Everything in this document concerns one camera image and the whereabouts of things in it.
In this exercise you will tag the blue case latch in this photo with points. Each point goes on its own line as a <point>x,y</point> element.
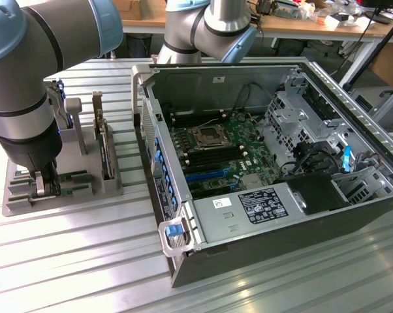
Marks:
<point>173,229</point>

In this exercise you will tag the grey power supply with labels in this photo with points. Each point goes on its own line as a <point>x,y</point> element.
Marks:
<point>229,218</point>

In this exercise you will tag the grey parts rack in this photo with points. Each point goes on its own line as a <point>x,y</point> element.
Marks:
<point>92,192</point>

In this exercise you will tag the large brown cardboard box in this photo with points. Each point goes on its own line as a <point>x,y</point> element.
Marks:
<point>389,68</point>

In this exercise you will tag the CPU socket with metal frame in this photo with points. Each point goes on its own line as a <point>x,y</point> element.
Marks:
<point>210,137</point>

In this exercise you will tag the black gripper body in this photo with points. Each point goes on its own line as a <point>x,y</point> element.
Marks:
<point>33,151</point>

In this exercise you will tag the blue plastic clip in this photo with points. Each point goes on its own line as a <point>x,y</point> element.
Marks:
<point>346,159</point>

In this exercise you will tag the black plastic disk bay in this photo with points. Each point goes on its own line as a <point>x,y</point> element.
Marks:
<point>317,192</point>

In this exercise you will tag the silver perforated drive cage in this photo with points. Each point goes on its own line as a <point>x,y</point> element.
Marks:
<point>291,120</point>

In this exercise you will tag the black RAM slot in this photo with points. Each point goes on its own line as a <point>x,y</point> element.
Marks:
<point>217,157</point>
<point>216,150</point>
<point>196,114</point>
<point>203,120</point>
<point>219,164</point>

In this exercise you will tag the black expansion slot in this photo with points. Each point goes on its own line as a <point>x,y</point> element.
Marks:
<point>213,189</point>

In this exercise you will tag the blue expansion slot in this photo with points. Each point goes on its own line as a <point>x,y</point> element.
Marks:
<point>208,176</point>

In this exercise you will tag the grey computer tower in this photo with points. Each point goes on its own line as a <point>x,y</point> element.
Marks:
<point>379,104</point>

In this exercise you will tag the thin metal locking lever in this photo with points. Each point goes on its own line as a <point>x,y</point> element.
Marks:
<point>213,124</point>

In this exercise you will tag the green motherboard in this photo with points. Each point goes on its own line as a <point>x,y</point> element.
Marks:
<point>242,137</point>

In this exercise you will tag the black tripod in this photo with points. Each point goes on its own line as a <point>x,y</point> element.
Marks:
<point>376,49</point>

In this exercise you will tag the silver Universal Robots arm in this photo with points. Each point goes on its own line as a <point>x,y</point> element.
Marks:
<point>26,65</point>

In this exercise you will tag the open grey PC case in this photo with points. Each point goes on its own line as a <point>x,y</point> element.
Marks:
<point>281,234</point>

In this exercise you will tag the black monitor stand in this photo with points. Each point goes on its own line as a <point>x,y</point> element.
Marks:
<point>379,14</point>

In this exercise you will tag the graphics card with metal bracket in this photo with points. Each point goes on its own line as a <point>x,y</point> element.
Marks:
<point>105,143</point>

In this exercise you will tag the small white box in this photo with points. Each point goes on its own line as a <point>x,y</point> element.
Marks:
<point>335,20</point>

